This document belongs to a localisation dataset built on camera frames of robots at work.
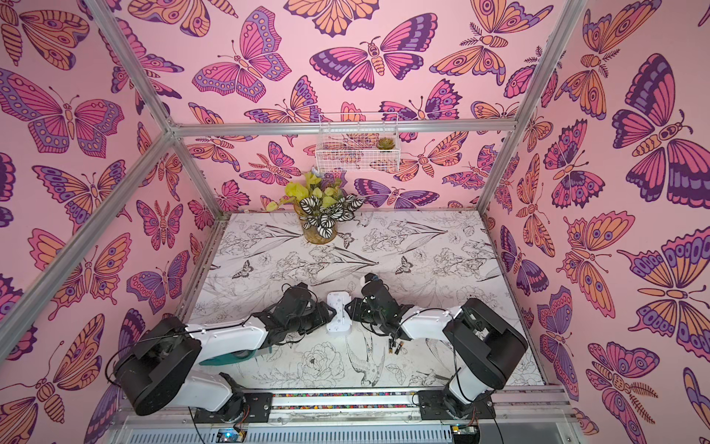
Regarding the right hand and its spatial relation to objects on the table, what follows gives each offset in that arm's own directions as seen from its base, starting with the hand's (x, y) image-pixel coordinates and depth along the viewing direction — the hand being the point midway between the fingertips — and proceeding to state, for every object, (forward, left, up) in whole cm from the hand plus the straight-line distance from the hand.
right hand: (346, 306), depth 88 cm
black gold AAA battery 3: (-10, -17, -5) cm, 21 cm away
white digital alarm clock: (-5, +1, -1) cm, 5 cm away
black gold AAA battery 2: (-11, -15, -4) cm, 19 cm away
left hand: (-2, +3, -1) cm, 4 cm away
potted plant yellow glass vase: (+27, +10, +19) cm, 34 cm away
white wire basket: (+47, -3, +29) cm, 55 cm away
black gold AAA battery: (-12, -14, -4) cm, 19 cm away
